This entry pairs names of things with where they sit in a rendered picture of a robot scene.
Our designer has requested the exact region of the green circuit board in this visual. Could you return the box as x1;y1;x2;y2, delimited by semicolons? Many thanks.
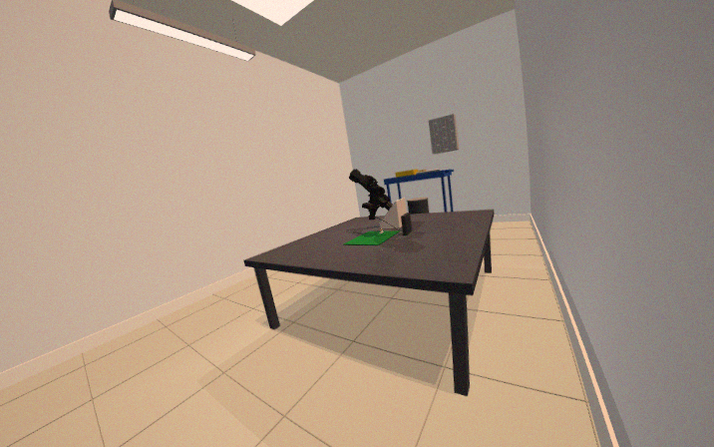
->
344;229;400;245

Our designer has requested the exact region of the black cooling fan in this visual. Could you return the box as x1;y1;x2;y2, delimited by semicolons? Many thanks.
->
401;213;412;235

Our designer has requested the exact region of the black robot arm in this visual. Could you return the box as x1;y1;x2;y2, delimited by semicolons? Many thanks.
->
349;169;393;210

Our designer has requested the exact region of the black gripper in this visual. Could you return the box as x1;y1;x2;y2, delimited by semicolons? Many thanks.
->
362;194;380;217

